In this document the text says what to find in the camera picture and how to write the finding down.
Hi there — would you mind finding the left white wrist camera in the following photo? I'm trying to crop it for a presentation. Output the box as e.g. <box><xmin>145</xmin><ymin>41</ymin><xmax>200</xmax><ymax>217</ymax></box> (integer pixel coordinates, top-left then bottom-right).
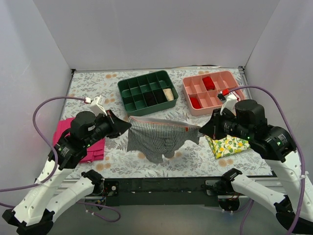
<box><xmin>85</xmin><ymin>95</ymin><xmax>107</xmax><ymax>116</ymax></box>

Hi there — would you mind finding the lemon print folded cloth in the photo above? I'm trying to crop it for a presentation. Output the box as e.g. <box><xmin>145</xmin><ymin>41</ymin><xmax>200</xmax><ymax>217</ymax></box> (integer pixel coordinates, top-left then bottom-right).
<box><xmin>205</xmin><ymin>135</ymin><xmax>250</xmax><ymax>159</ymax></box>

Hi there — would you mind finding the red white rolled cloth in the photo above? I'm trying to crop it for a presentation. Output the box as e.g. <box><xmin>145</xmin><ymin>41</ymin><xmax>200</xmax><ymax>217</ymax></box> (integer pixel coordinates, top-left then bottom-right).
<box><xmin>232</xmin><ymin>91</ymin><xmax>241</xmax><ymax>101</ymax></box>

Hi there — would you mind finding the pink divided organizer tray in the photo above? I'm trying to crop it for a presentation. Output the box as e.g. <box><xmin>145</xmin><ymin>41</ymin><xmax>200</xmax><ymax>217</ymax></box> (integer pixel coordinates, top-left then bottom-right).
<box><xmin>182</xmin><ymin>70</ymin><xmax>239</xmax><ymax>116</ymax></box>

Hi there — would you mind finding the green divided organizer tray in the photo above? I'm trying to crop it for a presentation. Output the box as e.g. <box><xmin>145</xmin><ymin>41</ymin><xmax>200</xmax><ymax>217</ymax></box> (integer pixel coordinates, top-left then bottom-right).
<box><xmin>117</xmin><ymin>70</ymin><xmax>179</xmax><ymax>116</ymax></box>

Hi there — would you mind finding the black rolled cloth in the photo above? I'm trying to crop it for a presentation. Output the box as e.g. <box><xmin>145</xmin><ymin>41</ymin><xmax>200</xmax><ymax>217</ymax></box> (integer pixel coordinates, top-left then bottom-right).
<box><xmin>143</xmin><ymin>92</ymin><xmax>157</xmax><ymax>107</ymax></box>
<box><xmin>153</xmin><ymin>89</ymin><xmax>167</xmax><ymax>104</ymax></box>

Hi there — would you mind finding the pink folded cloth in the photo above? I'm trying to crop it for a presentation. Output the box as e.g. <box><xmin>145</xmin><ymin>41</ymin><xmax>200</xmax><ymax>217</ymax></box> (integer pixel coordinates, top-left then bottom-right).
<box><xmin>52</xmin><ymin>117</ymin><xmax>105</xmax><ymax>163</ymax></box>

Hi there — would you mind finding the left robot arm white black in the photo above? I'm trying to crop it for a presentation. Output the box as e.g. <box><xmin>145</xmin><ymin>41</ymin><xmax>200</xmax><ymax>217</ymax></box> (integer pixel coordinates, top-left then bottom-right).
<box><xmin>2</xmin><ymin>110</ymin><xmax>131</xmax><ymax>235</ymax></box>

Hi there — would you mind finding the grey striped boxer underwear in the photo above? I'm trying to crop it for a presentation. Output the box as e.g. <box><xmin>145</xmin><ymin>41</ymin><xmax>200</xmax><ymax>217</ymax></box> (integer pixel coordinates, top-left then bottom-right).
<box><xmin>127</xmin><ymin>116</ymin><xmax>204</xmax><ymax>164</ymax></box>

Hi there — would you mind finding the black metal base rail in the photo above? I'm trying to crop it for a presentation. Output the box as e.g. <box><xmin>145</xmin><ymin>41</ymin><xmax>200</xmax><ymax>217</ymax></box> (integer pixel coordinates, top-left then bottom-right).
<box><xmin>75</xmin><ymin>175</ymin><xmax>245</xmax><ymax>209</ymax></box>

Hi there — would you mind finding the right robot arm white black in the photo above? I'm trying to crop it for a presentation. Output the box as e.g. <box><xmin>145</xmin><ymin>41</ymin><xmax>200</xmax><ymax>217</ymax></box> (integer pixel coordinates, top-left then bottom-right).
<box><xmin>200</xmin><ymin>99</ymin><xmax>313</xmax><ymax>235</ymax></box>

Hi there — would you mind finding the red rolled cloth upper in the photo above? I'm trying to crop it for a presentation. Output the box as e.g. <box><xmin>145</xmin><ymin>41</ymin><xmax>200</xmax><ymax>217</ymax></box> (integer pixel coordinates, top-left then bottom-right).
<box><xmin>202</xmin><ymin>76</ymin><xmax>215</xmax><ymax>91</ymax></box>

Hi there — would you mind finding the red rolled cloth lower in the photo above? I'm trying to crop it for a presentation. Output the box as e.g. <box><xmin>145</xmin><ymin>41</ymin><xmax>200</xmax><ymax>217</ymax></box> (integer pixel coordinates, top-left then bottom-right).
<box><xmin>190</xmin><ymin>97</ymin><xmax>201</xmax><ymax>109</ymax></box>

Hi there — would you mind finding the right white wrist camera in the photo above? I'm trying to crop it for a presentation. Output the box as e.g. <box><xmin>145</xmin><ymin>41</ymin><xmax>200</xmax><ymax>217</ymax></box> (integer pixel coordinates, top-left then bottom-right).
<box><xmin>218</xmin><ymin>89</ymin><xmax>240</xmax><ymax>115</ymax></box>

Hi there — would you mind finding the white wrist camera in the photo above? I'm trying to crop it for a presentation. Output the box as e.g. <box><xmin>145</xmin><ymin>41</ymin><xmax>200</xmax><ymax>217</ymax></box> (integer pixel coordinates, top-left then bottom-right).
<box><xmin>85</xmin><ymin>95</ymin><xmax>107</xmax><ymax>116</ymax></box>
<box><xmin>218</xmin><ymin>89</ymin><xmax>240</xmax><ymax>115</ymax></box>

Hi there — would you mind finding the beige rolled sock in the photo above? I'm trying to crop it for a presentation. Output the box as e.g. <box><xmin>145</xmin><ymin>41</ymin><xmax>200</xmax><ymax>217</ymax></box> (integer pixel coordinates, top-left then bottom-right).
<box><xmin>163</xmin><ymin>88</ymin><xmax>174</xmax><ymax>101</ymax></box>

